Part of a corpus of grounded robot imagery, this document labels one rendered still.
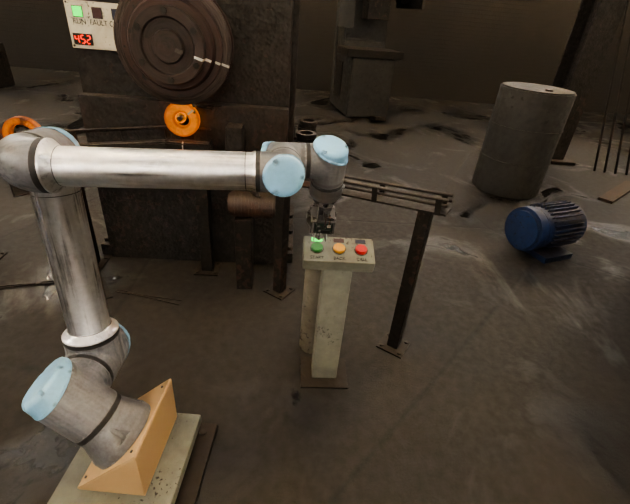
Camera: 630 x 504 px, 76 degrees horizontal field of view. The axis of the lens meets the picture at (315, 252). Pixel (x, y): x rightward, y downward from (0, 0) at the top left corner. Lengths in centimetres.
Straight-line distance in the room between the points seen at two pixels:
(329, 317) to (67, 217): 88
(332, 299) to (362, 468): 56
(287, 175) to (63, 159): 46
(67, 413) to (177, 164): 69
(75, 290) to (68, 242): 14
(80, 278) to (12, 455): 70
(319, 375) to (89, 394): 85
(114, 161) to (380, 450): 122
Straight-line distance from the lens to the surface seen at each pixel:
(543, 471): 174
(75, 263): 121
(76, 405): 123
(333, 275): 137
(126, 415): 126
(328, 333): 153
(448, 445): 165
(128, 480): 131
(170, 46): 184
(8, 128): 234
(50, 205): 116
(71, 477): 145
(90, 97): 220
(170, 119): 201
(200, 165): 89
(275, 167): 86
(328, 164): 101
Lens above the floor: 128
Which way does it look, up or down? 31 degrees down
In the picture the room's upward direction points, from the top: 5 degrees clockwise
